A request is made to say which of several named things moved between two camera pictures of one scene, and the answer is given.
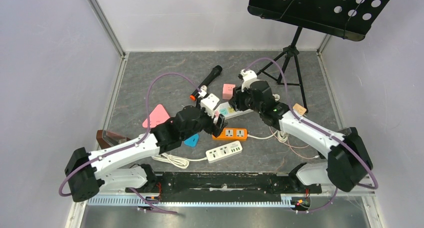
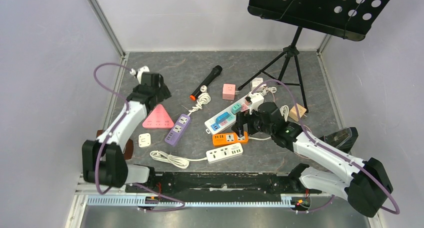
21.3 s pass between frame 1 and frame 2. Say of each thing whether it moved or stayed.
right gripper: moved
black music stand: stayed
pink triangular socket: stayed
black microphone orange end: stayed
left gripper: moved
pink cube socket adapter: stayed
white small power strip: stayed
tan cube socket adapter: stayed
